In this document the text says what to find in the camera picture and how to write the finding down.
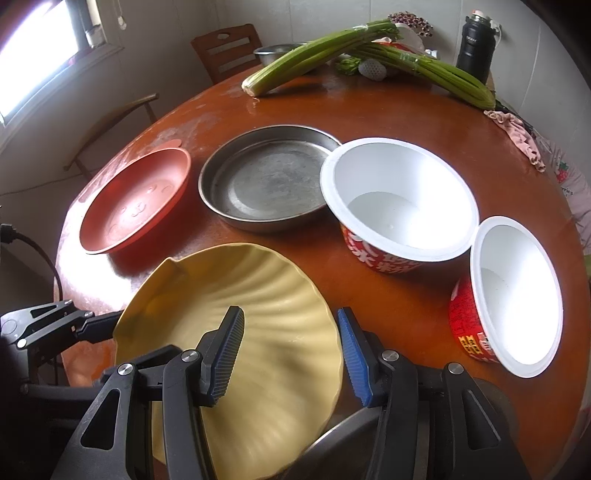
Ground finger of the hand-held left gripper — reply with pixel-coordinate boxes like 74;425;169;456
11;299;122;354
18;367;114;404

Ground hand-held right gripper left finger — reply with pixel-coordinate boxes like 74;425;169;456
48;305;245;480

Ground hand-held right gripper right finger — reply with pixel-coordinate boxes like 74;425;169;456
337;308;517;480

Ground yellow scalloped plate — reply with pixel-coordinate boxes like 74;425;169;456
112;243;343;468

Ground orange plastic plate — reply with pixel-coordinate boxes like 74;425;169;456
78;147;192;256

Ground red white paper bowl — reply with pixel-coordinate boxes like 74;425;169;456
320;137;480;274
449;216;566;379

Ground round metal pan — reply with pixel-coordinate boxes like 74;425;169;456
198;124;345;233

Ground pink strawberry print garment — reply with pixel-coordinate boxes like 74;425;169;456
538;134;591;259

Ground pink cloth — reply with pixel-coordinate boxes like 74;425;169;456
484;110;548;172

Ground window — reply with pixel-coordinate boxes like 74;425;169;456
0;0;125;125

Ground celery bunch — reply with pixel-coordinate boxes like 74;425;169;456
242;21;400;97
335;44;497;110

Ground wooden slatted chair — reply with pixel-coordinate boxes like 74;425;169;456
191;24;264;85

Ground small metal basin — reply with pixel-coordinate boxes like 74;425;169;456
253;43;308;68

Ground white plastic bag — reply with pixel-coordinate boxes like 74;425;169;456
394;23;428;52

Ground black thermos bottle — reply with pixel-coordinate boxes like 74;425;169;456
456;11;499;85

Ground purple dried flowers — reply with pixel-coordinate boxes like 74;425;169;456
388;12;435;38

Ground black cable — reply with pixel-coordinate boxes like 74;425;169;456
0;224;63;305

